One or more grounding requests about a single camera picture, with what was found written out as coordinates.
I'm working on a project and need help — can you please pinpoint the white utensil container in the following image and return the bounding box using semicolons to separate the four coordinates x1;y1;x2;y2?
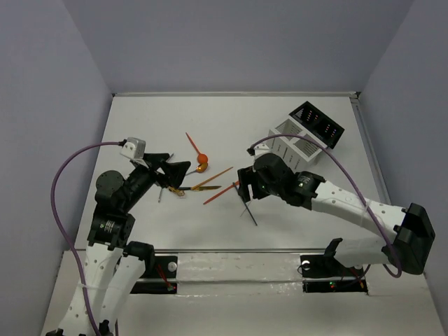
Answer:
265;117;327;172

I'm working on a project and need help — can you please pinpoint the gold metal fork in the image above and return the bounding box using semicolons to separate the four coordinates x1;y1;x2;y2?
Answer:
168;186;185;197

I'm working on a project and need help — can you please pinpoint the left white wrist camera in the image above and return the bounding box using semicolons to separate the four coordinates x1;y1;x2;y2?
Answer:
120;137;146;160

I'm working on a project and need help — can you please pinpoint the gold metal knife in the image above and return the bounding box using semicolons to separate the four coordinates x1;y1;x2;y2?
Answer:
178;185;222;191

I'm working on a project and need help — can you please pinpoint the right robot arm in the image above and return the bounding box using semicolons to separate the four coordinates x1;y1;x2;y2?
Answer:
237;153;435;275

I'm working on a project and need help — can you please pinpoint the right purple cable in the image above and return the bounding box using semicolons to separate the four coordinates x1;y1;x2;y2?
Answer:
248;134;403;279

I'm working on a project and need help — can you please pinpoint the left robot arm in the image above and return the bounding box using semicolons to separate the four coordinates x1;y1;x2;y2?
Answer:
50;153;191;335

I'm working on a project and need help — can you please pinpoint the gold metal spoon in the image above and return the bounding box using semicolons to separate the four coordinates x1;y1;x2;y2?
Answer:
186;163;208;176

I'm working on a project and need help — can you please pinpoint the black utensil container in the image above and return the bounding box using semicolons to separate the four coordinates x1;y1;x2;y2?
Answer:
288;101;344;149

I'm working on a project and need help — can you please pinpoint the gold chopstick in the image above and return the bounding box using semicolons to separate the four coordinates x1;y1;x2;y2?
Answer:
191;167;234;190

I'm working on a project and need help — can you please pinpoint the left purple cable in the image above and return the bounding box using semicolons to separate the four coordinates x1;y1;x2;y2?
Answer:
51;140;126;336

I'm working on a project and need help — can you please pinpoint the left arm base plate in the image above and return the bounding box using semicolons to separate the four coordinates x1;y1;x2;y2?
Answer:
131;254;178;295

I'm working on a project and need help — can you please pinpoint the purple cable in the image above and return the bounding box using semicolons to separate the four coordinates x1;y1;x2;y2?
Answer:
51;140;126;336
248;134;403;279

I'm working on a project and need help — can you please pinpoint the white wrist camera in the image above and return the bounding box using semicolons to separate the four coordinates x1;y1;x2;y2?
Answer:
246;143;271;160
120;137;146;160

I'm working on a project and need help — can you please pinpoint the orange plastic spoon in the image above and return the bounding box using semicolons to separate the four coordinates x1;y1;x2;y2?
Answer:
185;132;209;165

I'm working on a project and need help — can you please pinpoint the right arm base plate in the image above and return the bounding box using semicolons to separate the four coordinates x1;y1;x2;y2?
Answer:
297;255;368;293

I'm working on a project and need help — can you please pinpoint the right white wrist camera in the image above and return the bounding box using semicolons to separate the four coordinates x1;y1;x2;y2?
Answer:
246;143;271;160

